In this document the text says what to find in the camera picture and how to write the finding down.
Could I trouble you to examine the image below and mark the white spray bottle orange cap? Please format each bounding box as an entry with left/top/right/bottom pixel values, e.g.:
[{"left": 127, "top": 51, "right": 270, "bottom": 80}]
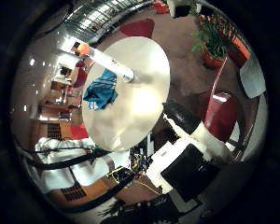
[{"left": 74, "top": 41, "right": 135, "bottom": 84}]

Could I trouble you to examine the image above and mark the person in white shirt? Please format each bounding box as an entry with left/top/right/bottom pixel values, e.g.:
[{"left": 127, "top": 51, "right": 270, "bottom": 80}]
[{"left": 35, "top": 136, "right": 132, "bottom": 194}]

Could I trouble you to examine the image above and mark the dark red oval rug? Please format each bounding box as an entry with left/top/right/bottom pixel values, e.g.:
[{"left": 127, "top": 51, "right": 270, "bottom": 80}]
[{"left": 119, "top": 18, "right": 156, "bottom": 40}]

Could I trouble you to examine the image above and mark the black cable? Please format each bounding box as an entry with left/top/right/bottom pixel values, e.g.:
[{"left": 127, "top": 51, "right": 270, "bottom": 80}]
[{"left": 21, "top": 147, "right": 111, "bottom": 171}]

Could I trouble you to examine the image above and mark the orange planter box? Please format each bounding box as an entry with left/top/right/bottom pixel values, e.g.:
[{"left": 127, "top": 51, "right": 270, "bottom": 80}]
[{"left": 229, "top": 35, "right": 252, "bottom": 68}]

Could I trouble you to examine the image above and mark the blue striped cloth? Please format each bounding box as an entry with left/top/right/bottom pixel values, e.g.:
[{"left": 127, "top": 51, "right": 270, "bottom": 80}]
[{"left": 82, "top": 68, "right": 119, "bottom": 112}]

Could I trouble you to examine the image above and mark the orange cabinet with black grid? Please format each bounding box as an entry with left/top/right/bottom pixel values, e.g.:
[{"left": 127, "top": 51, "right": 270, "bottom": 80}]
[{"left": 36, "top": 120, "right": 73, "bottom": 142}]

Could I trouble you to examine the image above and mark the green potted plant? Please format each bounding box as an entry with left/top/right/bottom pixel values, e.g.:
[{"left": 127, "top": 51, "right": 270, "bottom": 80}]
[{"left": 190, "top": 14, "right": 231, "bottom": 70}]

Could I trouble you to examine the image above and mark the dark red chair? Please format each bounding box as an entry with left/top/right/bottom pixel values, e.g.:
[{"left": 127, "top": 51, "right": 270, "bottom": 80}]
[{"left": 203, "top": 91, "right": 240, "bottom": 143}]

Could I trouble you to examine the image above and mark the white flat panel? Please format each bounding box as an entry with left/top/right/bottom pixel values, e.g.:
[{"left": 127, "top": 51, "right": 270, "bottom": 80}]
[{"left": 239, "top": 58, "right": 268, "bottom": 100}]

